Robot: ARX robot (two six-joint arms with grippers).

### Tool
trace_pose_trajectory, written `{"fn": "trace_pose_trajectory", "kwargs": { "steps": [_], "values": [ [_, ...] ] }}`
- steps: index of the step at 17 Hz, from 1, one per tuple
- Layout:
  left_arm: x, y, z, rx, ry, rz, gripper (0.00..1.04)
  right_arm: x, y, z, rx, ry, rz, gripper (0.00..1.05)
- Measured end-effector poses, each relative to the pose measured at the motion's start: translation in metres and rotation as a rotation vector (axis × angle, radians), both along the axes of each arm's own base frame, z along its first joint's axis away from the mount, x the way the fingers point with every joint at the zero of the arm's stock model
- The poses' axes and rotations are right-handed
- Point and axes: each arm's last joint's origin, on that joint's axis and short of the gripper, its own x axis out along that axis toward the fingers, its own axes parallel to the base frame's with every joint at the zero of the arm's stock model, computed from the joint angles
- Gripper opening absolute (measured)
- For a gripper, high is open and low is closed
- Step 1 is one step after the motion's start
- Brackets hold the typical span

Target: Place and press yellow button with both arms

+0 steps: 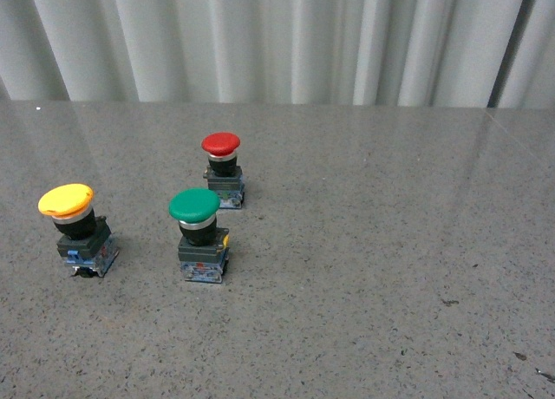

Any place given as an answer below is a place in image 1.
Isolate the yellow mushroom push button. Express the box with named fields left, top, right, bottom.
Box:
left=37, top=183, right=119, bottom=278

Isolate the red mushroom push button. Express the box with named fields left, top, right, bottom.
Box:
left=201, top=132, right=245, bottom=209

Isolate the green mushroom push button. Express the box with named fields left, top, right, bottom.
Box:
left=168, top=188, right=229, bottom=284

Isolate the white pleated curtain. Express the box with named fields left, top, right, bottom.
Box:
left=1, top=0, right=554, bottom=108

